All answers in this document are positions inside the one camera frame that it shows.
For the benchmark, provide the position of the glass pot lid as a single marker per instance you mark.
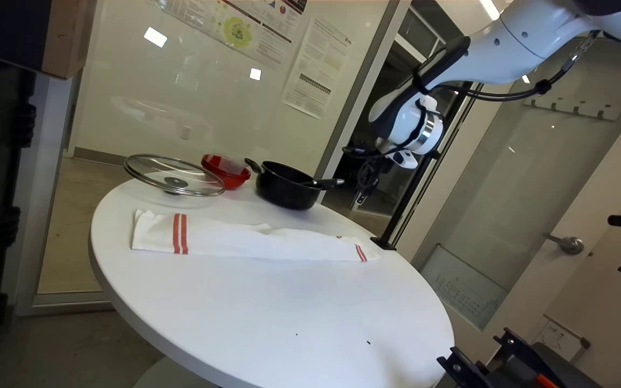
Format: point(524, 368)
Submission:
point(159, 174)

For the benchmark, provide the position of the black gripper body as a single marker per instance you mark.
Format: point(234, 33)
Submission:
point(366, 165)

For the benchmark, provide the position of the red plastic container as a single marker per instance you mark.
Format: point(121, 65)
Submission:
point(227, 174)

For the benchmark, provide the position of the black orange clamp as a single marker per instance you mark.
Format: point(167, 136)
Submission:
point(527, 364)
point(469, 369)

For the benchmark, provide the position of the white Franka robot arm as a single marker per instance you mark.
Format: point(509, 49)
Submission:
point(527, 44)

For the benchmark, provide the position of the wall coat hook rail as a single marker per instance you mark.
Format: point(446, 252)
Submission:
point(572, 109)

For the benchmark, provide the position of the large printed wall poster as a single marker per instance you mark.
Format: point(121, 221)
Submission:
point(238, 29)

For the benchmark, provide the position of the white paper notice sheet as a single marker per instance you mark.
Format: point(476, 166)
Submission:
point(318, 73)

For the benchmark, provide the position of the white towel with red stripes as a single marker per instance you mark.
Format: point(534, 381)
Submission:
point(252, 240)

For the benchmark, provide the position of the black cooking pot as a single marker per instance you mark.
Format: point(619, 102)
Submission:
point(286, 188)

